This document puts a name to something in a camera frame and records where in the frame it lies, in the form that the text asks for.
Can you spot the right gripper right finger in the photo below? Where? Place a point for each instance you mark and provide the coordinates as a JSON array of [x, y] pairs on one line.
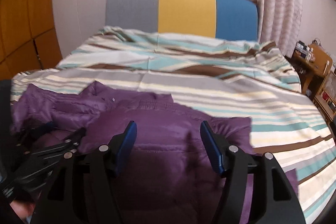
[[273, 199]]

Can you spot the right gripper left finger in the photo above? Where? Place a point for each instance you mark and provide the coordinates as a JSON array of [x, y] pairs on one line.
[[84, 188]]

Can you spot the purple quilted down jacket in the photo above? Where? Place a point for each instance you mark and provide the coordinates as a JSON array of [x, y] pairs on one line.
[[168, 177]]

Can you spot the person's left hand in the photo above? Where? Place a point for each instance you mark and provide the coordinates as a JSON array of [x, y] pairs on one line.
[[24, 210]]

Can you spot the orange wooden wardrobe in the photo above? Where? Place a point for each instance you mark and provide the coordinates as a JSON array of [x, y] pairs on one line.
[[28, 37]]

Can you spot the wooden chair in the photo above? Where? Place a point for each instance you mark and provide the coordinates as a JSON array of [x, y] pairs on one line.
[[325, 98]]

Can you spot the striped bed cover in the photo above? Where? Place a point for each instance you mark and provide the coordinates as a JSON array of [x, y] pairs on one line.
[[218, 77]]

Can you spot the wooden desk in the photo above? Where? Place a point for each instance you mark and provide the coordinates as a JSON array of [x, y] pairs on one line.
[[312, 63]]

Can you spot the grey yellow blue headboard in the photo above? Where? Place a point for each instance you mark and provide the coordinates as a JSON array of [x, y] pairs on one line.
[[222, 19]]

